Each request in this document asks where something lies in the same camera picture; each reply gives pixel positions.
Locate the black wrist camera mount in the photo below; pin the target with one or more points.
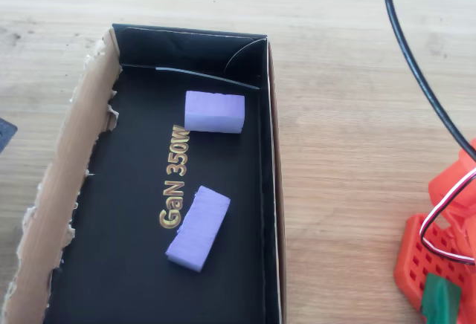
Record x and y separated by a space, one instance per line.
5 134

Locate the black cardboard box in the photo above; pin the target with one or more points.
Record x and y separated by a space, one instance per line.
122 190

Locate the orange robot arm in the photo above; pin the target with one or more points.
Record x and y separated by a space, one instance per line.
413 257

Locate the purple foam block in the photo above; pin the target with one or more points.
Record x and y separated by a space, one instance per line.
197 227
213 112

